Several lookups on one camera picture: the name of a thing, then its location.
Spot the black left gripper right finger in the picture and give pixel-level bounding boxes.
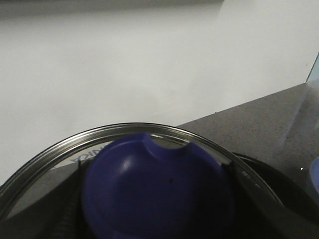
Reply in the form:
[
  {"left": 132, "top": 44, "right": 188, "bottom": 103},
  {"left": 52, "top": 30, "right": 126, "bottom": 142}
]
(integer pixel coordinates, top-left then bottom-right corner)
[{"left": 222, "top": 159, "right": 319, "bottom": 239}]

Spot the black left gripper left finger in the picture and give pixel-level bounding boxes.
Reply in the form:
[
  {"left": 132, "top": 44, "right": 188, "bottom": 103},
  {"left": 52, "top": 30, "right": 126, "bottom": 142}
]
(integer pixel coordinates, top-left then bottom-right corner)
[{"left": 29, "top": 159, "right": 92, "bottom": 239}]

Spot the light blue plastic bowl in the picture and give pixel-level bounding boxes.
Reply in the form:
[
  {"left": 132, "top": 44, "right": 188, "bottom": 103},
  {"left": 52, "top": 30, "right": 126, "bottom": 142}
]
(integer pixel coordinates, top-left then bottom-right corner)
[{"left": 308, "top": 157, "right": 319, "bottom": 195}]

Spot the glass pot lid blue knob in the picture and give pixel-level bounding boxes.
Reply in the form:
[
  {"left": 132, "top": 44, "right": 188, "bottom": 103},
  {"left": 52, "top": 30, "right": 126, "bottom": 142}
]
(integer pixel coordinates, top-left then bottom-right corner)
[{"left": 0, "top": 121, "right": 284, "bottom": 239}]

